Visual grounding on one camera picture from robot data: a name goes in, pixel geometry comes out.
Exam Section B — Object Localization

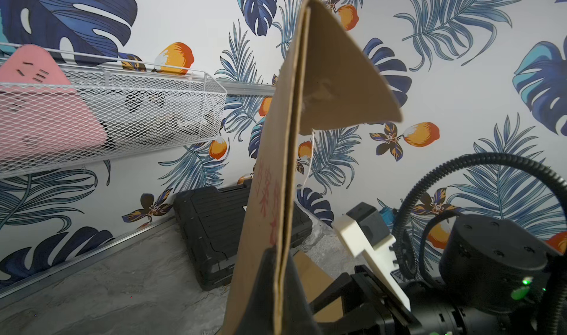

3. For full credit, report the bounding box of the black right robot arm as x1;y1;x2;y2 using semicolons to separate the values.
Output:
310;153;566;334

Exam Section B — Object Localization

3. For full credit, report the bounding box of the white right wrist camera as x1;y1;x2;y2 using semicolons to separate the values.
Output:
332;202;411;311

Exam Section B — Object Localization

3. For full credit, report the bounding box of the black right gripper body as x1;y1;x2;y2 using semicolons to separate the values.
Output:
310;265;447;334

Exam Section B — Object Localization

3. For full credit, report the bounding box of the pink triangle item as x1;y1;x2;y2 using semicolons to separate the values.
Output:
1;44;107;159

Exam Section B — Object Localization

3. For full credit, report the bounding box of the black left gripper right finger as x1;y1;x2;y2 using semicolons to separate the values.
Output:
281;253;323;335

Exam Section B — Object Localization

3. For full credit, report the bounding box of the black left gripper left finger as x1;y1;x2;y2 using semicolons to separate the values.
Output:
235;246;277;335

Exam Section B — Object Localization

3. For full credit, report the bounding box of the brown kraft file bag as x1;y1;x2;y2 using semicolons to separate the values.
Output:
221;0;402;334
293;251;343;323

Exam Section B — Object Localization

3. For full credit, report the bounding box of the black plastic tool case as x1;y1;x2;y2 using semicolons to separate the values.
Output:
172;179;314;292

